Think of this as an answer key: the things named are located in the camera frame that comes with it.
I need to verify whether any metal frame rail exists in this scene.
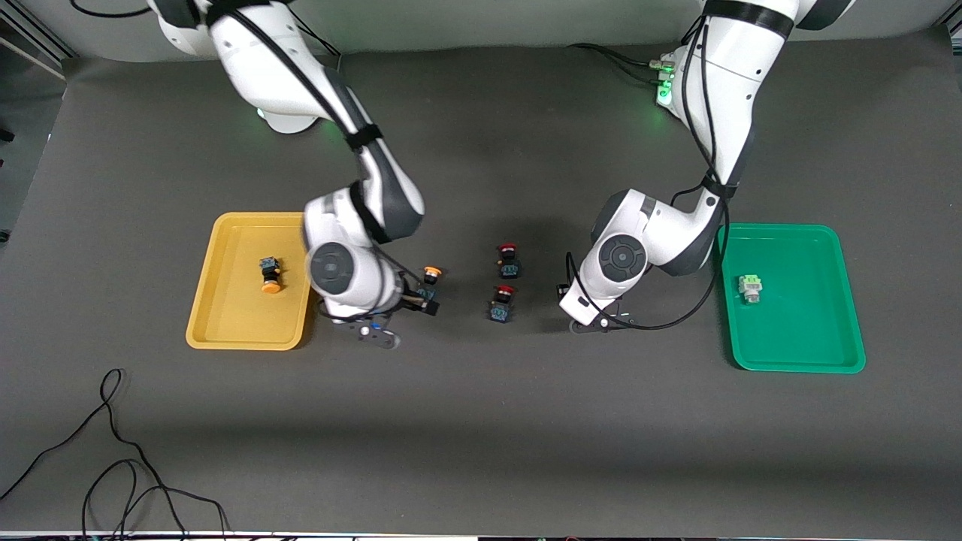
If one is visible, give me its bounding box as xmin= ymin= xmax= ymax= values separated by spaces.
xmin=0 ymin=0 xmax=77 ymax=80

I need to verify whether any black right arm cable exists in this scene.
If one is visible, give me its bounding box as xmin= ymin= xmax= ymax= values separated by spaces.
xmin=69 ymin=0 xmax=410 ymax=325

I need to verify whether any black base cable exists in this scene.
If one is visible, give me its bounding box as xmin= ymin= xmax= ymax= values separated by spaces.
xmin=295 ymin=19 xmax=343 ymax=59
xmin=567 ymin=43 xmax=677 ymax=85

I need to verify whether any dark grey table mat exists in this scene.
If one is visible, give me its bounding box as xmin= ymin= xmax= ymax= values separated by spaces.
xmin=0 ymin=30 xmax=962 ymax=538

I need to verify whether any yellow plastic tray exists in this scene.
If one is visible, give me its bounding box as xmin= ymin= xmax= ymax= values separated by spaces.
xmin=186 ymin=212 xmax=316 ymax=352

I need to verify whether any black left base cable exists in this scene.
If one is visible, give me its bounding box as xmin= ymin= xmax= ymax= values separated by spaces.
xmin=567 ymin=43 xmax=677 ymax=85

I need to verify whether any green plastic tray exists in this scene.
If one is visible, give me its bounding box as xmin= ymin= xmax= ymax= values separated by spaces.
xmin=717 ymin=223 xmax=867 ymax=374

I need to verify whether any loose black cable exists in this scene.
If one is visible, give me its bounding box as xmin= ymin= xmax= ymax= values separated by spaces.
xmin=0 ymin=368 xmax=230 ymax=541

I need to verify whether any black right base cable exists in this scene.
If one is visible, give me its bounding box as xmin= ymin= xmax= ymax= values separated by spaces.
xmin=295 ymin=19 xmax=343 ymax=59

